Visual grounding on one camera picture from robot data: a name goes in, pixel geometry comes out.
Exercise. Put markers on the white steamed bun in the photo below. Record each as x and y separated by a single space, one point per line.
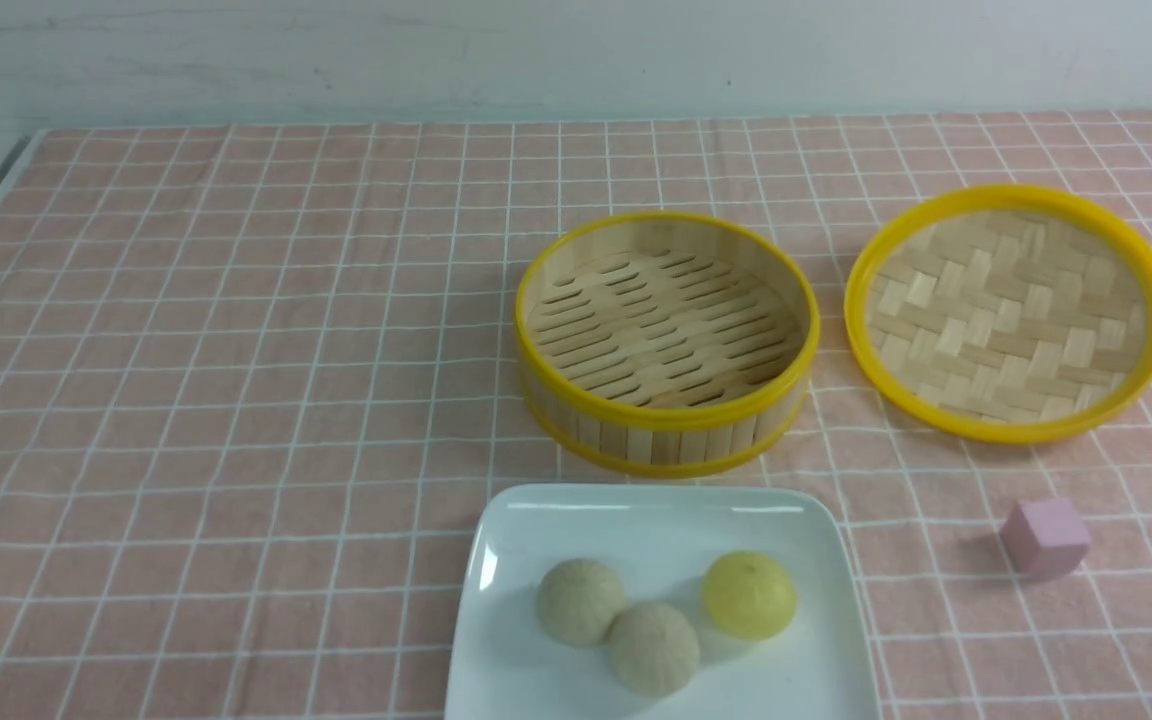
578 600
653 649

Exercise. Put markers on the yellow steamed bun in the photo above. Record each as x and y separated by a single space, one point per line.
749 595

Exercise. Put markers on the white square plate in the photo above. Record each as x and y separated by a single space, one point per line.
660 540

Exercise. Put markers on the yellow rimmed bamboo steamer basket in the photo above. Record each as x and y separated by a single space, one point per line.
665 344

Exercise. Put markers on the pink checkered tablecloth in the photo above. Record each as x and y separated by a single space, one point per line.
257 384

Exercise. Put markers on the yellow rimmed woven steamer lid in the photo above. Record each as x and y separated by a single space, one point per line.
1005 313

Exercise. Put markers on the pink cube block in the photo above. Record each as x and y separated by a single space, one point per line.
1045 538

